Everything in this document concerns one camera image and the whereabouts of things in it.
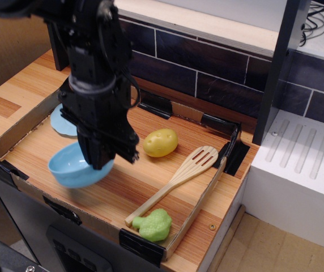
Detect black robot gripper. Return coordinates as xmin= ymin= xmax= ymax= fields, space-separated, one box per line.
xmin=58 ymin=75 xmax=139 ymax=170

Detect light blue plastic bowl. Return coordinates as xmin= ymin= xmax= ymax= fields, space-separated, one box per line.
xmin=48 ymin=142 xmax=114 ymax=189

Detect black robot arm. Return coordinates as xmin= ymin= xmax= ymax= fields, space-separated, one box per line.
xmin=0 ymin=1 xmax=139 ymax=169

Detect light blue plastic plate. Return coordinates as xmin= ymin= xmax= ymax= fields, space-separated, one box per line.
xmin=50 ymin=104 xmax=77 ymax=137

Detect yellow toy potato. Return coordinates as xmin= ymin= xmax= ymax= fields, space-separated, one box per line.
xmin=143 ymin=129 xmax=178 ymax=158

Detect green toy broccoli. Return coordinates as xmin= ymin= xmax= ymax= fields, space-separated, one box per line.
xmin=132 ymin=209 xmax=172 ymax=242

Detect slotted wooden spatula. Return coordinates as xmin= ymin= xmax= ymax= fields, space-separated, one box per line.
xmin=125 ymin=146 xmax=219 ymax=227

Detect black vertical post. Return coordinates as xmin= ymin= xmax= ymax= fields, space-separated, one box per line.
xmin=252 ymin=0 xmax=310 ymax=145

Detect black cables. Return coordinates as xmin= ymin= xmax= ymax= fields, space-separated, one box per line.
xmin=299 ymin=0 xmax=324 ymax=48

